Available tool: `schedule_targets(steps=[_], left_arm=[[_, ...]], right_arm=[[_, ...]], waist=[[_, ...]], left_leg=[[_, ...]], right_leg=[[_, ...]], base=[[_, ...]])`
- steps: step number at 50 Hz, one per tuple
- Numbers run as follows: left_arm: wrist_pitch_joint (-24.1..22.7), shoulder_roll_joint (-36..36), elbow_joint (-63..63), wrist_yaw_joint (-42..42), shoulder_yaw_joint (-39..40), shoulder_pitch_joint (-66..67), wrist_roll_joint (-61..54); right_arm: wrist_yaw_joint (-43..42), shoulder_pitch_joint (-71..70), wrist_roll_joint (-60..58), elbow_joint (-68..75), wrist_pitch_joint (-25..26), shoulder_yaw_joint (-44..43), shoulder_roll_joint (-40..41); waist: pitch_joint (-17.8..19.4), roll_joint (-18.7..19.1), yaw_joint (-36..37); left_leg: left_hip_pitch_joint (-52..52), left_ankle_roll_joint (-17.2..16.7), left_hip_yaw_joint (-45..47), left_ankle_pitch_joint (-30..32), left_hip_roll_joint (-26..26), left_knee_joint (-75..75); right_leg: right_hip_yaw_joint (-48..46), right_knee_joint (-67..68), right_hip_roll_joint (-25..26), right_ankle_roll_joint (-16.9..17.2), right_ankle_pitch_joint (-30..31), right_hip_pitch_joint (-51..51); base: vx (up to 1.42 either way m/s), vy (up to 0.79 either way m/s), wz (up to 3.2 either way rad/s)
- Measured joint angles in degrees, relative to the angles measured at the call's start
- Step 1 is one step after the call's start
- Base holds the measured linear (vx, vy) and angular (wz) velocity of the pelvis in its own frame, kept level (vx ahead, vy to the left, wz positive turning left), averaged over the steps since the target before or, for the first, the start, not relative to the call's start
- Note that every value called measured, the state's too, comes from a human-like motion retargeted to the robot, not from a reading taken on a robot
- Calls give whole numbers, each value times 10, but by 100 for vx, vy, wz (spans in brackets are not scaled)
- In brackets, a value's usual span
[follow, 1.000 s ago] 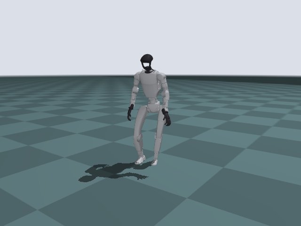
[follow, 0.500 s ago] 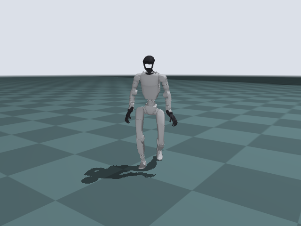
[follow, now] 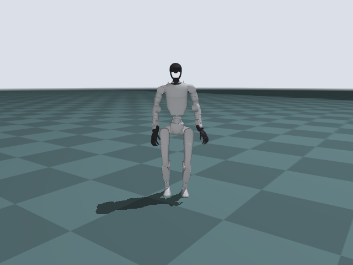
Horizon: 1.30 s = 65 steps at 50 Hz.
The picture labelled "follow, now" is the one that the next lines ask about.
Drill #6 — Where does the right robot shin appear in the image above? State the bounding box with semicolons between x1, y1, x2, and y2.
162;165;170;188

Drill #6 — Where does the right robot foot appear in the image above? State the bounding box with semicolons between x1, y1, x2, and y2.
163;187;171;197

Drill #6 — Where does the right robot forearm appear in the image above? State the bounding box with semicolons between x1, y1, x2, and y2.
152;105;159;129

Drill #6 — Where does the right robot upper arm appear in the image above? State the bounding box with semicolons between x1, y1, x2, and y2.
154;85;166;113

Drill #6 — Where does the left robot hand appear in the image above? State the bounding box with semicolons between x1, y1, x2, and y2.
196;125;208;144

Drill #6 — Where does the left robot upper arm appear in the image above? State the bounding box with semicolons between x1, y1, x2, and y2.
187;84;199;112

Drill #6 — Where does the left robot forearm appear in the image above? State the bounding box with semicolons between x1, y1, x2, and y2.
194;104;202;128

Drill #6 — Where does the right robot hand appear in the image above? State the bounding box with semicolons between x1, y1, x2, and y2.
151;125;160;146

